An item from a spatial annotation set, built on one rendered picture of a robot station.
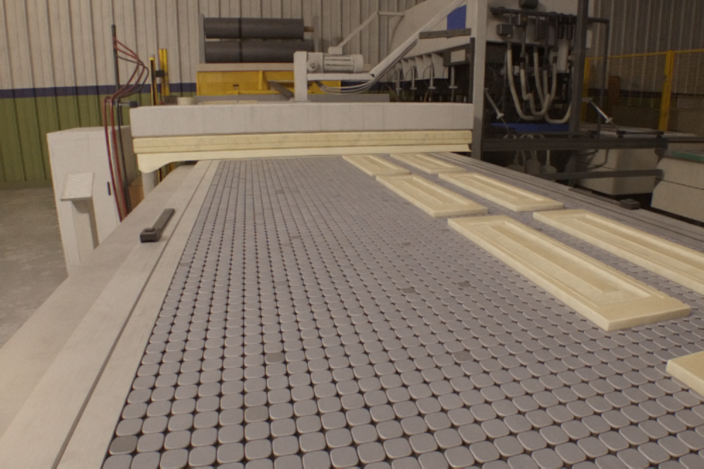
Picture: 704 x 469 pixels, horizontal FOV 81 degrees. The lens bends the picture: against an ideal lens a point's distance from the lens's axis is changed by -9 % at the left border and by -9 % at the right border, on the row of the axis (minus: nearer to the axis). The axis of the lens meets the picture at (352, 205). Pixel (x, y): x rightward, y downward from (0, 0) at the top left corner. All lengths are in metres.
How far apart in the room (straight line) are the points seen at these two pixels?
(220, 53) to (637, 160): 5.20
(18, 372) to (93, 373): 0.15
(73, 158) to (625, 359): 3.27
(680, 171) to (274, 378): 4.41
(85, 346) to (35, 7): 7.23
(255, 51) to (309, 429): 6.01
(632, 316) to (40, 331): 1.03
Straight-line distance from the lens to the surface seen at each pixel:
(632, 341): 0.84
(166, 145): 2.92
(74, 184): 3.13
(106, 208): 3.46
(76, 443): 0.61
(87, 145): 3.42
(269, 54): 6.39
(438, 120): 3.12
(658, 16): 10.69
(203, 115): 2.87
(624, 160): 5.37
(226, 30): 6.48
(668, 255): 1.24
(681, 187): 4.76
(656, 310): 0.92
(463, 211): 1.46
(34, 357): 0.87
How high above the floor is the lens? 1.24
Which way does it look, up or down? 14 degrees down
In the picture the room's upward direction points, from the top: straight up
